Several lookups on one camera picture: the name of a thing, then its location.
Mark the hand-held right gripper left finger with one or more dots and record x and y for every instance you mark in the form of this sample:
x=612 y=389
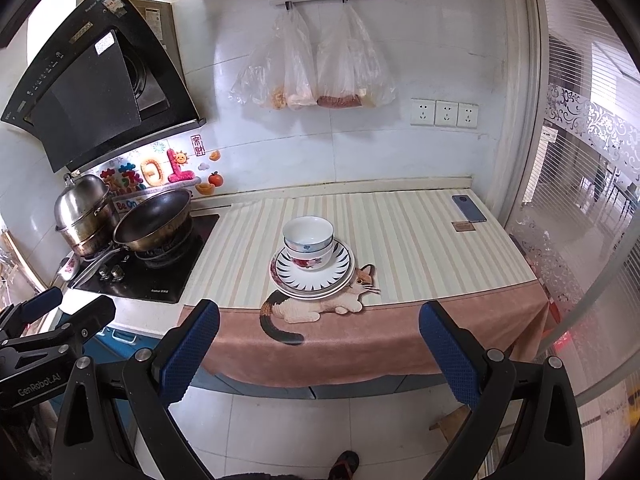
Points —
x=192 y=350

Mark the colourful wall stickers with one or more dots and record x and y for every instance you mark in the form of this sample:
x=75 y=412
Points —
x=160 y=170

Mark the white wall socket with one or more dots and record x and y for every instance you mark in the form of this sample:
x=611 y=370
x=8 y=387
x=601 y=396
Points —
x=446 y=113
x=422 y=112
x=468 y=115

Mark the dark frying pan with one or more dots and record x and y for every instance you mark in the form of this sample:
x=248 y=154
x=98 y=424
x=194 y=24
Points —
x=152 y=220

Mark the patterned glass sliding door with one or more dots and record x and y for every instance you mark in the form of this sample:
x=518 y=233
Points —
x=575 y=185

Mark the metal box behind hood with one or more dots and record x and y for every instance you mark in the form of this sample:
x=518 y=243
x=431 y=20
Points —
x=155 y=25

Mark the blue smartphone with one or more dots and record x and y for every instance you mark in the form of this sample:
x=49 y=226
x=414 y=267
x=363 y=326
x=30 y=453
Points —
x=469 y=208

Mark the white plate with black rim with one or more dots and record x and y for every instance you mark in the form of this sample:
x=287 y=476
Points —
x=312 y=291

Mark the small brown card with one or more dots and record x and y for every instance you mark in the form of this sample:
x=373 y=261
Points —
x=463 y=226

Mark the wooden stool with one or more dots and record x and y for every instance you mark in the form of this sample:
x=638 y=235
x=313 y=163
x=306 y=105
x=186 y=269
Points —
x=450 y=422

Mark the clear plastic bag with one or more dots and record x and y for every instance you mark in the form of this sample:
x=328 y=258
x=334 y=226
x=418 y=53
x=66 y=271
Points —
x=270 y=75
x=350 y=70

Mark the red floral bowl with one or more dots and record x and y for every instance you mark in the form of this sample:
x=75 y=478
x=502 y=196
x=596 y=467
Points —
x=309 y=261

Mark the small floral ceramic cup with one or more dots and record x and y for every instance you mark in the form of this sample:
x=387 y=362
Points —
x=68 y=266

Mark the black range hood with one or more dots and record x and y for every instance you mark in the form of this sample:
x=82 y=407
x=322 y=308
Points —
x=90 y=90

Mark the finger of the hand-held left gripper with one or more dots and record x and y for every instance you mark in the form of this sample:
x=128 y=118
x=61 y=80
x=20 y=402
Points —
x=90 y=317
x=37 y=305

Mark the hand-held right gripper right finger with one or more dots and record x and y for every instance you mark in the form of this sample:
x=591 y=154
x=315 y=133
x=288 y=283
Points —
x=447 y=350

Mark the black glass gas stove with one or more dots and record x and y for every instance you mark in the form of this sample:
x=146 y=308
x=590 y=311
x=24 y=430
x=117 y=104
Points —
x=150 y=280

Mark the person's shoe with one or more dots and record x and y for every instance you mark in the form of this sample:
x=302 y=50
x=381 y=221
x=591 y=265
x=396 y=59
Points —
x=344 y=465

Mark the stainless steel steamer pot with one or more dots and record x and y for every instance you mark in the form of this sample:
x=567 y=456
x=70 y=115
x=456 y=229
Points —
x=82 y=210

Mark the blue leaf pattern plate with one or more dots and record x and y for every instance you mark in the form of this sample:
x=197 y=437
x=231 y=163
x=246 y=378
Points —
x=340 y=260

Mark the white bowl with blue rim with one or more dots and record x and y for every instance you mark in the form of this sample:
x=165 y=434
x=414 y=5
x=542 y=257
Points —
x=307 y=232

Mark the striped tablecloth with cat print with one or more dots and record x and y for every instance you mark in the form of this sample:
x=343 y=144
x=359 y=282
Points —
x=400 y=260

